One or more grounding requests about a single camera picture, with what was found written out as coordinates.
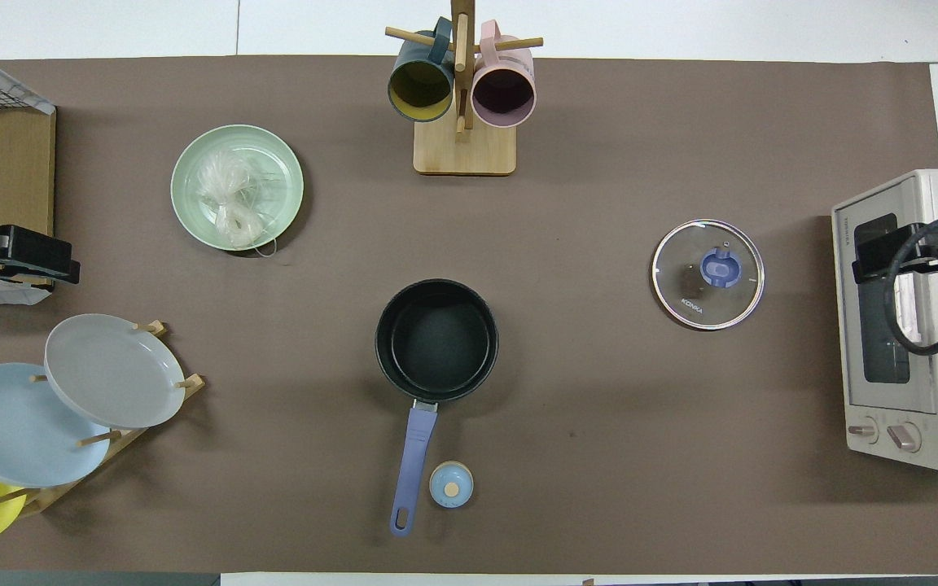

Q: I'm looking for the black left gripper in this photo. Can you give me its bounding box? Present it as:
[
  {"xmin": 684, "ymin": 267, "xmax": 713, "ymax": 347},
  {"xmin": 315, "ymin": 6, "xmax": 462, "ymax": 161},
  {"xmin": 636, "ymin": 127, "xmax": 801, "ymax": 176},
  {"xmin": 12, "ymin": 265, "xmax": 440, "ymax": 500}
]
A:
[{"xmin": 0, "ymin": 225, "xmax": 82, "ymax": 286}]

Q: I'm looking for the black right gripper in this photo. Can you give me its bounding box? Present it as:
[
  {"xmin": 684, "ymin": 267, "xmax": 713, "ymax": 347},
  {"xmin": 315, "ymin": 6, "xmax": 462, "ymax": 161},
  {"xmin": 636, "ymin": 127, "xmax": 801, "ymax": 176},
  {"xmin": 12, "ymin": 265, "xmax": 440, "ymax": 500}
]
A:
[{"xmin": 853, "ymin": 212, "xmax": 938, "ymax": 285}]

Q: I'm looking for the glass lid blue knob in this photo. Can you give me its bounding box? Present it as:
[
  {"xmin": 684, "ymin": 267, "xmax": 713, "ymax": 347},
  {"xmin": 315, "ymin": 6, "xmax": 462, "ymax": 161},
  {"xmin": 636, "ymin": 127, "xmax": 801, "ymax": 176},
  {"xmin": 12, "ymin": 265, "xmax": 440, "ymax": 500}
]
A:
[{"xmin": 651, "ymin": 219, "xmax": 765, "ymax": 331}]

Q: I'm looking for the white vermicelli bundle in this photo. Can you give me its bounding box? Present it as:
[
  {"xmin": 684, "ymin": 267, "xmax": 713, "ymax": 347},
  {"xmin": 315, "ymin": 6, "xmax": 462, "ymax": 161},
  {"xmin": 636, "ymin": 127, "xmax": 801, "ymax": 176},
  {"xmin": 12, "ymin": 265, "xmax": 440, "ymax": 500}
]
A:
[{"xmin": 195, "ymin": 151, "xmax": 279, "ymax": 258}]

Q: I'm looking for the grey plate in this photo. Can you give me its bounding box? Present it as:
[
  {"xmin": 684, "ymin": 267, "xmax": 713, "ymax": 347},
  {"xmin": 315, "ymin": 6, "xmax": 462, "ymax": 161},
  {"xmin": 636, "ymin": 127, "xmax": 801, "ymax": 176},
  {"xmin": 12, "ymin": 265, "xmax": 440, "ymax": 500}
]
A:
[{"xmin": 44, "ymin": 313, "xmax": 186, "ymax": 430}]

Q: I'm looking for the light blue plate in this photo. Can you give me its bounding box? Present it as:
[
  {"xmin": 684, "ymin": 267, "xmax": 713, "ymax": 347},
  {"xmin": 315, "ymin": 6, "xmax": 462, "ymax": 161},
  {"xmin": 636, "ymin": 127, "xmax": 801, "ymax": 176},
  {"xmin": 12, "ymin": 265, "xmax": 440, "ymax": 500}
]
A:
[{"xmin": 0, "ymin": 362, "xmax": 112, "ymax": 489}]

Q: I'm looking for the wooden plate rack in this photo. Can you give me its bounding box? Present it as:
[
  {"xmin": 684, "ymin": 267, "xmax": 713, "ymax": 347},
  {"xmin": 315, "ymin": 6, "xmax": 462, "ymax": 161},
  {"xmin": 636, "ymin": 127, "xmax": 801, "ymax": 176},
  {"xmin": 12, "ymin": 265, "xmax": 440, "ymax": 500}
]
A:
[{"xmin": 0, "ymin": 320, "xmax": 207, "ymax": 518}]

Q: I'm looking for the green plate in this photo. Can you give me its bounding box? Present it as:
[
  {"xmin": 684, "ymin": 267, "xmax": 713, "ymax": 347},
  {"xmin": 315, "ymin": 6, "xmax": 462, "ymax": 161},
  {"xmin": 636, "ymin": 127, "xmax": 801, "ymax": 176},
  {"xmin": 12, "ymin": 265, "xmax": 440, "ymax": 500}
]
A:
[{"xmin": 170, "ymin": 124, "xmax": 305, "ymax": 251}]

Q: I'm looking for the wooden shelf unit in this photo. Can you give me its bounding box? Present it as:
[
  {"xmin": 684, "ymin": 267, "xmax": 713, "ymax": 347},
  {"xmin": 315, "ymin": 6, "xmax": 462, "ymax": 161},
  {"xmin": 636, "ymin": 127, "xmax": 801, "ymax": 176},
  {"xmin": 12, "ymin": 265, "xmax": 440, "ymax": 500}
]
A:
[{"xmin": 0, "ymin": 61, "xmax": 57, "ymax": 290}]

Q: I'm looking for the beige toaster oven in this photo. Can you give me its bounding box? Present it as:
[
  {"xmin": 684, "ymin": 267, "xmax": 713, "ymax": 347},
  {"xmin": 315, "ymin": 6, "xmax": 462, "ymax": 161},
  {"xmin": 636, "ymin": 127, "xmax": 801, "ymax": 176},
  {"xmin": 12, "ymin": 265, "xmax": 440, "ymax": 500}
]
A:
[{"xmin": 832, "ymin": 168, "xmax": 938, "ymax": 473}]

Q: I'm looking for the brown table mat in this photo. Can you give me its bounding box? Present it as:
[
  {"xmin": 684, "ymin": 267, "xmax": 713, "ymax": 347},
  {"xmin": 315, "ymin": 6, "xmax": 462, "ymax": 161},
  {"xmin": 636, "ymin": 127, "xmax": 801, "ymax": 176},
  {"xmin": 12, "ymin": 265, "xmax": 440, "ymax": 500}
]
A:
[{"xmin": 0, "ymin": 55, "xmax": 938, "ymax": 575}]

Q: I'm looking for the dark teal mug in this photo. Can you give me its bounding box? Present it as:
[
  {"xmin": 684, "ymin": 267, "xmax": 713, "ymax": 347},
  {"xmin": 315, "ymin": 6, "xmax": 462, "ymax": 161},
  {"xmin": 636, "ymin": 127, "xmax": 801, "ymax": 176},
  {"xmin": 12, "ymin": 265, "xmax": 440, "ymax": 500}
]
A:
[{"xmin": 388, "ymin": 18, "xmax": 455, "ymax": 124}]

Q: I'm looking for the pink mug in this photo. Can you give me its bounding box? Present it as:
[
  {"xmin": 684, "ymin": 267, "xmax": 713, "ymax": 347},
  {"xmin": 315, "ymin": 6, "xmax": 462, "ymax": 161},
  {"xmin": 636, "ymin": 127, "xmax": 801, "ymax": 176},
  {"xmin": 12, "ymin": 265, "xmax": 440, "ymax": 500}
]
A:
[{"xmin": 471, "ymin": 20, "xmax": 537, "ymax": 129}]

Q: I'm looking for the wooden mug tree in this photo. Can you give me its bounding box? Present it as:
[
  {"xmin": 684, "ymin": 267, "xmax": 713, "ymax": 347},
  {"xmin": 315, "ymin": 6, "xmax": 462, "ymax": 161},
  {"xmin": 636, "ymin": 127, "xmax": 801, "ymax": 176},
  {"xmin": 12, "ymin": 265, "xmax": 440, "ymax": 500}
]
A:
[{"xmin": 385, "ymin": 0, "xmax": 545, "ymax": 177}]

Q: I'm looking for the small blue jar wooden knob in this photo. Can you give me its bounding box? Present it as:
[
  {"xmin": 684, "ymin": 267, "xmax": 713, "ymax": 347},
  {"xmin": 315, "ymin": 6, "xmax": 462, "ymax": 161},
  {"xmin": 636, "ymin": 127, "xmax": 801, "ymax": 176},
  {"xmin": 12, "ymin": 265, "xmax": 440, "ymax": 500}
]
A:
[{"xmin": 429, "ymin": 461, "xmax": 475, "ymax": 509}]

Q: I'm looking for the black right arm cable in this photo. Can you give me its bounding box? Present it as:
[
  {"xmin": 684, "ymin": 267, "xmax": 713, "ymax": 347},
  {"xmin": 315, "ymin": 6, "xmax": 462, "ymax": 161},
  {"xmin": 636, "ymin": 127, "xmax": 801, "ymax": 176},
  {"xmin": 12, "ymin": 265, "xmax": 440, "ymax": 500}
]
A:
[{"xmin": 883, "ymin": 218, "xmax": 938, "ymax": 357}]

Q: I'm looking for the black wire basket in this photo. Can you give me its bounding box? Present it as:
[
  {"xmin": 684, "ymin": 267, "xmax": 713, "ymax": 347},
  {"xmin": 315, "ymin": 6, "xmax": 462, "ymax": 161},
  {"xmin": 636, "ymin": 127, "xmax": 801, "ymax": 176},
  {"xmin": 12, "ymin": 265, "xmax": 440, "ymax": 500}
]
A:
[{"xmin": 0, "ymin": 39, "xmax": 57, "ymax": 116}]

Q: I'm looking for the black saucepan purple handle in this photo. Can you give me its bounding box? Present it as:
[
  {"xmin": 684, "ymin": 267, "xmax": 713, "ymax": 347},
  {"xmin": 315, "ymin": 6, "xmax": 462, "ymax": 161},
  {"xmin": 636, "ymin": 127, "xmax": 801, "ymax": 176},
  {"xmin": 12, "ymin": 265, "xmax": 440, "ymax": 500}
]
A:
[{"xmin": 375, "ymin": 278, "xmax": 500, "ymax": 538}]

